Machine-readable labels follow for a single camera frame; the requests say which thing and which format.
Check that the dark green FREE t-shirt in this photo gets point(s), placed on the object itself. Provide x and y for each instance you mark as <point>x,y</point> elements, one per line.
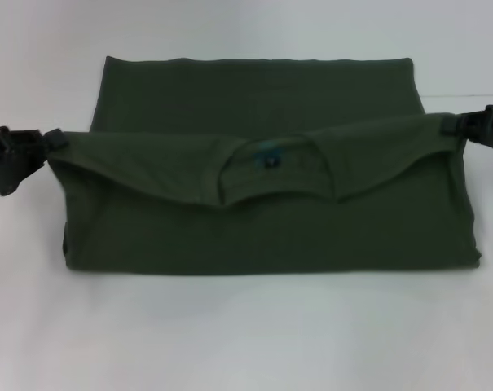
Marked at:
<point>250,212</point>

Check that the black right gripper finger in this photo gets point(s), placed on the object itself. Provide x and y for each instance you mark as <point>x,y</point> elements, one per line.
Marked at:
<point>453,125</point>

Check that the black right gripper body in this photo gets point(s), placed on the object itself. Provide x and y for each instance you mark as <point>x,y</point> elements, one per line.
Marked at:
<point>488,128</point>

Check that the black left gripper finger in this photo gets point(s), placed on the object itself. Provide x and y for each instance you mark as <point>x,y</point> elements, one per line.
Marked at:
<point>56,140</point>

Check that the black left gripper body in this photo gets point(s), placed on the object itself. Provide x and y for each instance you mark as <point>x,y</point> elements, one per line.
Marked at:
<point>11,159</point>

